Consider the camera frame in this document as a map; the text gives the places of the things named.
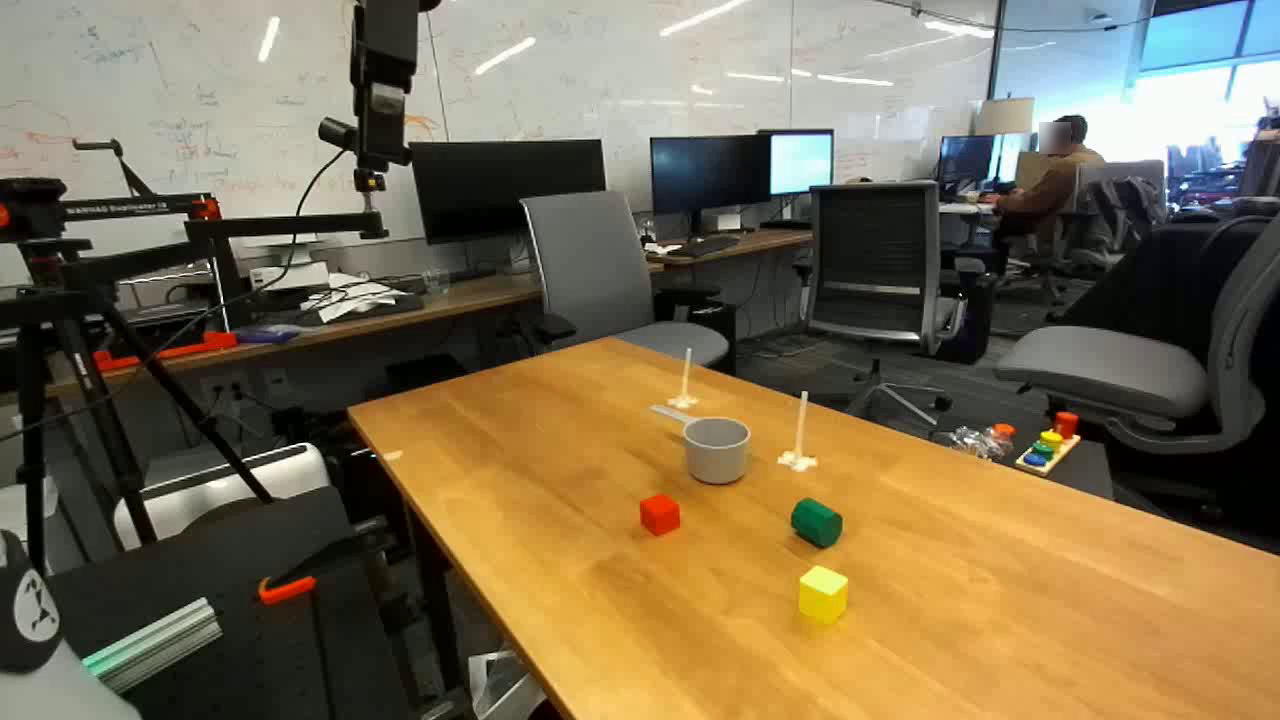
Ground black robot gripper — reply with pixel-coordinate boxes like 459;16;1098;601
348;0;433;177

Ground grey measuring cup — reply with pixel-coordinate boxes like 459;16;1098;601
653;400;757;491

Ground yellow cube block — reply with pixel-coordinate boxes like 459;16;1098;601
795;562;853;626

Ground large black monitor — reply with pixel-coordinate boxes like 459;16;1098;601
408;137;607;248

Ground white papers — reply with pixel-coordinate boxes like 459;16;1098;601
290;272;414;326

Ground long wooden desk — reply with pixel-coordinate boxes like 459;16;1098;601
42;225;814;402

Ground grey office chair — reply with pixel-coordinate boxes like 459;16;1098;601
515;189;736;373
1075;157;1171;272
991;212;1280;472

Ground red flat tool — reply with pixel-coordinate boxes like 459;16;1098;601
88;326;246;380

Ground black computer monitor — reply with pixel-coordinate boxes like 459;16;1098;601
936;131;1000;190
647;131;771;225

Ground black tripod with boom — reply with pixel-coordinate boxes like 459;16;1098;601
0;131;391;577

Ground clear plastic stand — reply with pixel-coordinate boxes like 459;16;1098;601
775;386;818;474
663;344;704;415

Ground lit computer monitor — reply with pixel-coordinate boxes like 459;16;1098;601
759;123;841;205

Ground orange clamp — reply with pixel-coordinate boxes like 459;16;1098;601
253;572;324;613

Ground red cube block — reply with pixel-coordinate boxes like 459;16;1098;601
636;491;682;538

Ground black mesh office chair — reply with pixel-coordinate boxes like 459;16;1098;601
804;180;995;431

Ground silver metal tube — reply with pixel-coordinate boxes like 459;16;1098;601
75;592;227;694

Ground green block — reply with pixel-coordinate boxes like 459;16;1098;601
789;495;848;553

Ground black cap with white logo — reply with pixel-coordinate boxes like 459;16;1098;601
0;529;68;677

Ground beige lampshade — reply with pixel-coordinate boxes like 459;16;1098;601
970;91;1041;140

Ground seated person in tan shirt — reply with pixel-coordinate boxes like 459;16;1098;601
991;113;1110;264

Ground small colourful plastic toy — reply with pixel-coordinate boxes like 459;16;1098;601
949;421;1021;469

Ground low black table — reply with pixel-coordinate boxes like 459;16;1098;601
932;394;1117;498

